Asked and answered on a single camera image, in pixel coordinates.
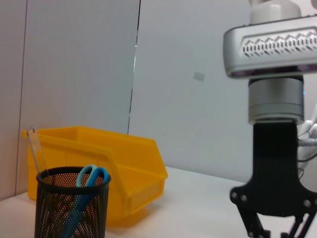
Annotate small grey wall sticker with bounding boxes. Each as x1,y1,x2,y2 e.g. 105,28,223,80
193,71,207,83

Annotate blue scissors with sheath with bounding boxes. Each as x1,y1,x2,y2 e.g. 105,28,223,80
59,165,110,238

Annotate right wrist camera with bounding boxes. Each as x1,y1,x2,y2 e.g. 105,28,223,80
222,15,317,80

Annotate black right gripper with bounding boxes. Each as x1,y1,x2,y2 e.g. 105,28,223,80
229,120,317,238

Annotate yellow plastic bin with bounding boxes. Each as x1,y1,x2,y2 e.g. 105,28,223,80
21,126,168,228

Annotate transparent plastic ruler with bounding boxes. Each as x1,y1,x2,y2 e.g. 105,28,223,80
26,126,50,184

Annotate black mesh pen holder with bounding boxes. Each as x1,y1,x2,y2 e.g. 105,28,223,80
34,166,112,238

